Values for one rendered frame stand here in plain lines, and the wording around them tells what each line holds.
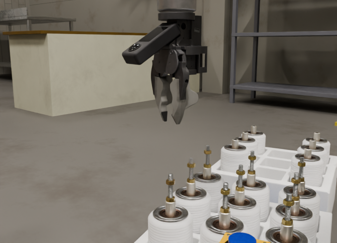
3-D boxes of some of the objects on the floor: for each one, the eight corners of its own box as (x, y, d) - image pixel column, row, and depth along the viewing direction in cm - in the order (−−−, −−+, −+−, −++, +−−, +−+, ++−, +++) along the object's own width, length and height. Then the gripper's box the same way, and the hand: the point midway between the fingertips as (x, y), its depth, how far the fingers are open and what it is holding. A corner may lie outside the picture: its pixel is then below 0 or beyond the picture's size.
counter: (200, 91, 461) (201, 34, 447) (46, 117, 304) (40, 30, 290) (161, 87, 503) (160, 35, 489) (9, 108, 347) (2, 31, 333)
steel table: (15, 74, 714) (10, 17, 693) (78, 81, 579) (75, 10, 558) (-28, 77, 656) (-35, 14, 635) (32, 86, 521) (26, 7, 499)
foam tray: (334, 200, 145) (338, 156, 141) (324, 248, 111) (329, 192, 107) (238, 182, 163) (239, 143, 159) (204, 219, 129) (205, 170, 125)
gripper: (215, 13, 70) (213, 123, 74) (176, 16, 78) (176, 114, 82) (182, 10, 64) (181, 129, 69) (144, 14, 73) (146, 119, 77)
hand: (168, 116), depth 73 cm, fingers open, 3 cm apart
